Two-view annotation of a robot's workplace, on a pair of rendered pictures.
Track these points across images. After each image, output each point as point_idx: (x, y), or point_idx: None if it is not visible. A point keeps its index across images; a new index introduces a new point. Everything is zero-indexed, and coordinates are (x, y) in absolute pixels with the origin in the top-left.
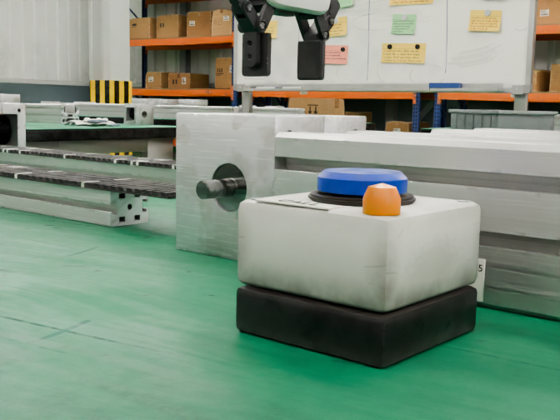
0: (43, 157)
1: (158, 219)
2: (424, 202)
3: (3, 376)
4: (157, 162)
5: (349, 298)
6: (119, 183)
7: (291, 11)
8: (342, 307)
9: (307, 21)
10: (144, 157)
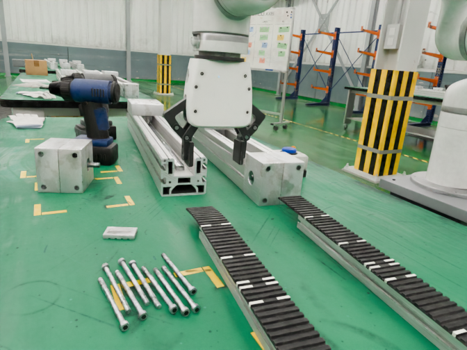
0: None
1: (290, 229)
2: (279, 151)
3: (341, 178)
4: (257, 271)
5: None
6: (313, 209)
7: (195, 123)
8: None
9: (187, 128)
10: (254, 303)
